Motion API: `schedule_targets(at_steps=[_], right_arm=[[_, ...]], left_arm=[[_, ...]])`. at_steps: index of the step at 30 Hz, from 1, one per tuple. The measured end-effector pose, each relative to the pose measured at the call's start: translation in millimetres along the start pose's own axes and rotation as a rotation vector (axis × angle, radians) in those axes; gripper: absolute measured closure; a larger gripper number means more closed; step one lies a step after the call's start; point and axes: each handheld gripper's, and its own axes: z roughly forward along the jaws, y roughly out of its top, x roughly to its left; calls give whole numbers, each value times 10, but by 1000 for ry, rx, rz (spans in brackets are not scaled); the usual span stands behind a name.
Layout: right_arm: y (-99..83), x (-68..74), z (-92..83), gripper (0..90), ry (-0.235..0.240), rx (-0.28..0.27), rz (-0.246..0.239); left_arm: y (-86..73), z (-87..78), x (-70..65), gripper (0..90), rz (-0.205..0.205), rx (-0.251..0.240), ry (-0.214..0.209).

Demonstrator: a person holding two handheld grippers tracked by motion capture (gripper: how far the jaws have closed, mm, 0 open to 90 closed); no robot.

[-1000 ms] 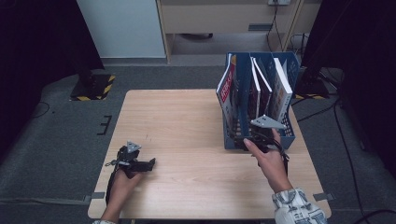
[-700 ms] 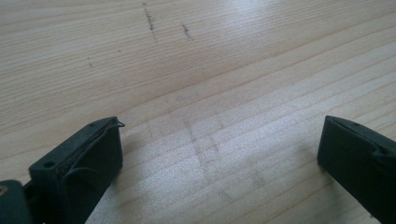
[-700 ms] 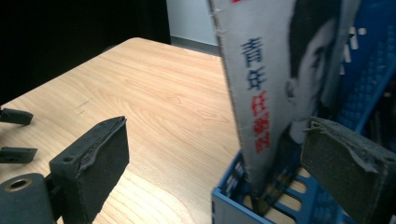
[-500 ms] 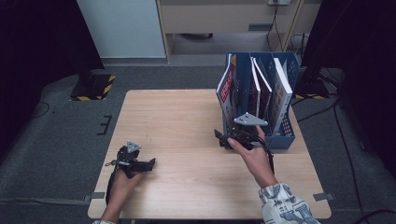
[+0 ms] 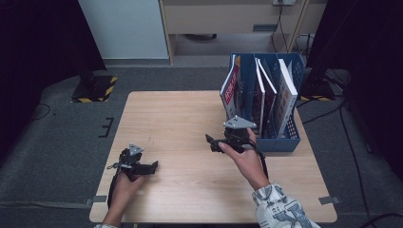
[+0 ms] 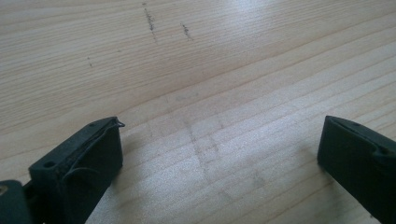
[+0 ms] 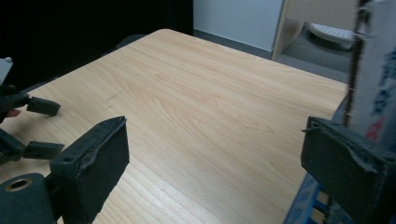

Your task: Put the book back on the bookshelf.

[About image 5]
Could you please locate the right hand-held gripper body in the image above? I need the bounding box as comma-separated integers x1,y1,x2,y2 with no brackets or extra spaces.
221,115,258,153

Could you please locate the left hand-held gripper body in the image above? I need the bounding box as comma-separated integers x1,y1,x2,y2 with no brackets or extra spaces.
118,142,144,182

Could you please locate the purple magazine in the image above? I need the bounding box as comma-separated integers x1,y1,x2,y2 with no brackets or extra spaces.
252,57,266,138
258,57,278,139

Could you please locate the blue file rack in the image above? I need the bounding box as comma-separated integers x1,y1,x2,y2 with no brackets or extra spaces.
226,51,306,153

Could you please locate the red magazine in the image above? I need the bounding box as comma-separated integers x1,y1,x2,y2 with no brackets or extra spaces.
220,54,245,127

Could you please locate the white magazine with grey spine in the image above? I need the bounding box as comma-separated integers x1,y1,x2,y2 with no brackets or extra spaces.
274,58,299,139

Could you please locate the person's right hand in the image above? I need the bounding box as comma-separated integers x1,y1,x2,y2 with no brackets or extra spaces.
218,127,271,191

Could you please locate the person's left hand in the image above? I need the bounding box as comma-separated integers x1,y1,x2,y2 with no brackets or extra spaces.
108,173,147,209

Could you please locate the black floor tape mark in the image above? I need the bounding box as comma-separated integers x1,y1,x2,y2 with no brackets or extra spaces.
98,117,115,139

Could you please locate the black yellow striped stand base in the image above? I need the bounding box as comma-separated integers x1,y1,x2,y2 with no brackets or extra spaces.
298,67,336,103
70,74,118,104

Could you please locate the light wooden cabinet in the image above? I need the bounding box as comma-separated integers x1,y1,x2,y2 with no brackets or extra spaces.
159,0,329,66

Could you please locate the white cabinet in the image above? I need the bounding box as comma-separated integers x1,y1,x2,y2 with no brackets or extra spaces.
78,0,169,60

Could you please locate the black curtain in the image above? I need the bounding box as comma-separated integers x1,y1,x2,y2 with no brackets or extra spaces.
305,0,403,172
0,0,107,165

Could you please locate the thin black floor cable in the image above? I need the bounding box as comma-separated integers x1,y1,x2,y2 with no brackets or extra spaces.
32,104,51,122

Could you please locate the black cable loop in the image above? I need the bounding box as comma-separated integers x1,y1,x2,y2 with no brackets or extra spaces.
294,32,316,56

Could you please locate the grey drawer handle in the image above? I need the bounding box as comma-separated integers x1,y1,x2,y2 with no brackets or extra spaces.
252,24,278,33

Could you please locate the long black floor cable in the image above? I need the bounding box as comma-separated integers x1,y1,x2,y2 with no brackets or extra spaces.
339,104,374,228

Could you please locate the black socket cable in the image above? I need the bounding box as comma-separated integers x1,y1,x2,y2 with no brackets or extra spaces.
270,4,289,53

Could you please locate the curved black floor cable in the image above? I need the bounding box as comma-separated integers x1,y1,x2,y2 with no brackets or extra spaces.
359,212,403,228

